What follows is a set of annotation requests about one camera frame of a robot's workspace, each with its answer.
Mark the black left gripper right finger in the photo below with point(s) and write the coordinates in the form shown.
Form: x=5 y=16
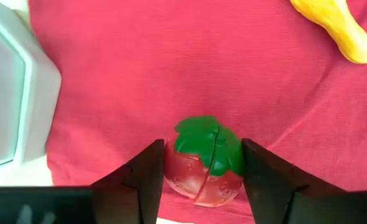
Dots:
x=270 y=186

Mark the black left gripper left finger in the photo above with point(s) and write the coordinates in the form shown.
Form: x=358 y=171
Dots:
x=140 y=180

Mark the red toy tomato green top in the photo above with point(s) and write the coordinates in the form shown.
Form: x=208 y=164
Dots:
x=202 y=143

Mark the yellow toy squash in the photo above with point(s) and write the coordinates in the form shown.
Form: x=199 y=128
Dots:
x=342 y=31

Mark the red cloth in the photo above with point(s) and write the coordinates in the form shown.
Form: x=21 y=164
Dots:
x=171 y=62

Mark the white hexagonal planter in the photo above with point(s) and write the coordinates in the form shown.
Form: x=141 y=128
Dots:
x=3 y=93

